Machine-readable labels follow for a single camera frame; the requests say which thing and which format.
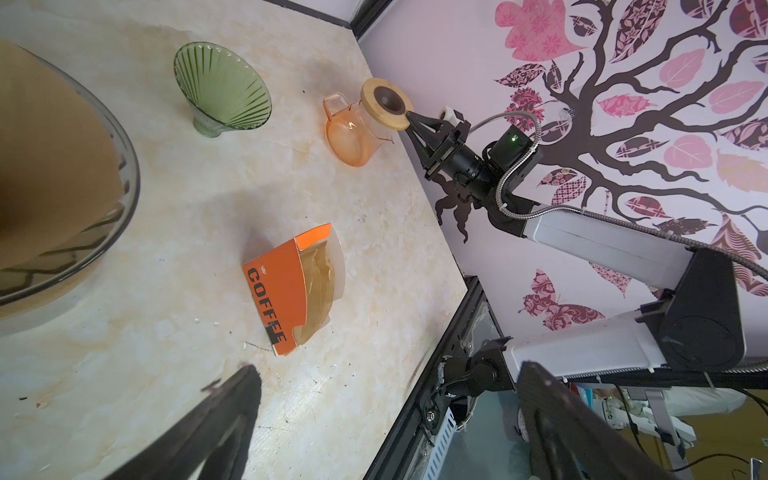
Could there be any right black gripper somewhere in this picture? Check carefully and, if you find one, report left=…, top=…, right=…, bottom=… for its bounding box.
left=406, top=111, right=474, bottom=180

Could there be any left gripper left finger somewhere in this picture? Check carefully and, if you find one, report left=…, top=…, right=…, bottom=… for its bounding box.
left=108, top=364, right=262, bottom=479

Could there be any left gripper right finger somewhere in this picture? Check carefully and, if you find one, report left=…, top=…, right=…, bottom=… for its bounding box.
left=517, top=361, right=672, bottom=479

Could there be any green glass dripper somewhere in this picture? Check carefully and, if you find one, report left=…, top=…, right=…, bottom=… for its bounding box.
left=173, top=42, right=273, bottom=138

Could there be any grey glass dripper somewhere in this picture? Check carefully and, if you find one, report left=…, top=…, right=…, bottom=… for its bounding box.
left=1, top=40, right=140, bottom=316

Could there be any beige paper coffee filter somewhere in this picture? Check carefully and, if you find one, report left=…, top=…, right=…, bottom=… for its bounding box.
left=1, top=40, right=123, bottom=268

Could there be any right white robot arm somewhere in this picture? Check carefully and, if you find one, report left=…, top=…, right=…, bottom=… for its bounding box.
left=406, top=111, right=767, bottom=385

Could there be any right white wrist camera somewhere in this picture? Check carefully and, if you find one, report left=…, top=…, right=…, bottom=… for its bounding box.
left=440, top=106, right=467, bottom=127

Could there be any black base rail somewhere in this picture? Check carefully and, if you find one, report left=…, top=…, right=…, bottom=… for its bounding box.
left=364, top=276, right=514, bottom=479

